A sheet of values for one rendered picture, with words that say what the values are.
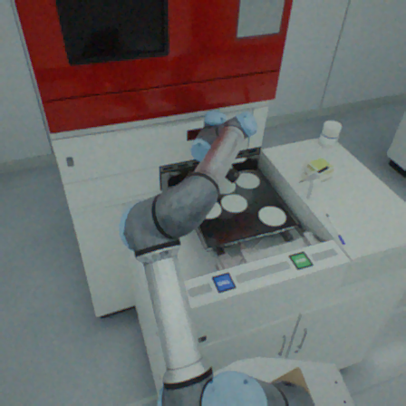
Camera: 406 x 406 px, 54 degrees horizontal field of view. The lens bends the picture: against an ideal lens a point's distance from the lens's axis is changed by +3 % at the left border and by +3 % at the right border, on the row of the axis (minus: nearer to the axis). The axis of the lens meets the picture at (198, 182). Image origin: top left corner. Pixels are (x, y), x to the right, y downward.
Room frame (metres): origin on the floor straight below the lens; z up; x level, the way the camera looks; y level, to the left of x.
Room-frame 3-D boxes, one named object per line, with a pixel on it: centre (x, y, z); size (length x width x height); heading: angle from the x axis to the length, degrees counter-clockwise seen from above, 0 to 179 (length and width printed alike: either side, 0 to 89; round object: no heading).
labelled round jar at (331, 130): (1.44, -0.55, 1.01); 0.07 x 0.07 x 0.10
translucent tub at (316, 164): (1.20, -0.46, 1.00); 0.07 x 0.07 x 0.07; 30
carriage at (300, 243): (0.86, -0.25, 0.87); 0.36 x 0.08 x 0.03; 111
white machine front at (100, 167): (1.24, 0.12, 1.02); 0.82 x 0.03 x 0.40; 111
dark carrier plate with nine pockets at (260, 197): (1.10, -0.14, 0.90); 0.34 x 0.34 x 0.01; 21
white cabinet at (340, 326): (1.04, -0.25, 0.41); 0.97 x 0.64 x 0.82; 111
